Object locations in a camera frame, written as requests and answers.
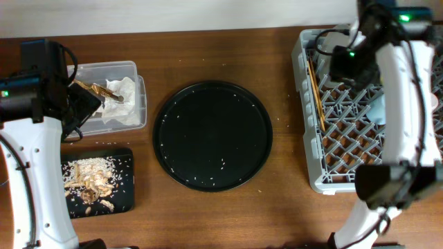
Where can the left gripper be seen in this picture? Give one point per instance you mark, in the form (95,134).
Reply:
(86,102)

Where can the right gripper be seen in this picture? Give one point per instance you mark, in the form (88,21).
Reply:
(338,72)

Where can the small bottle with white cap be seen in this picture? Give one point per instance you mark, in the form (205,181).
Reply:
(100,90)

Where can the white tissue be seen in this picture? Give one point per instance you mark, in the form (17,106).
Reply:
(124,112)

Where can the blue cup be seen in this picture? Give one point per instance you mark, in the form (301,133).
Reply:
(377,111)

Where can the food scraps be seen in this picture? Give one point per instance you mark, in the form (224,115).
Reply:
(91,180)

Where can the grey plate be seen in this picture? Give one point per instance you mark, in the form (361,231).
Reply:
(327,43)

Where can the pink cup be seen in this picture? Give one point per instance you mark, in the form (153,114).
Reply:
(434,102)

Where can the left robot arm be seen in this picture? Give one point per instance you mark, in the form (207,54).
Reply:
(40,107)

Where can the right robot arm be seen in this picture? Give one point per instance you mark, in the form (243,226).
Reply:
(399,40)

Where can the grey dishwasher rack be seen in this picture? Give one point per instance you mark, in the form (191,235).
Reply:
(338,135)

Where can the clear plastic bin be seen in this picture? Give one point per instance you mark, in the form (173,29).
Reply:
(99,73)

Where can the black rectangular tray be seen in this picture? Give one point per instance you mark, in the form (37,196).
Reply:
(121,186)

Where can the round black serving tray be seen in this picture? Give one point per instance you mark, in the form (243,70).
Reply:
(212,136)

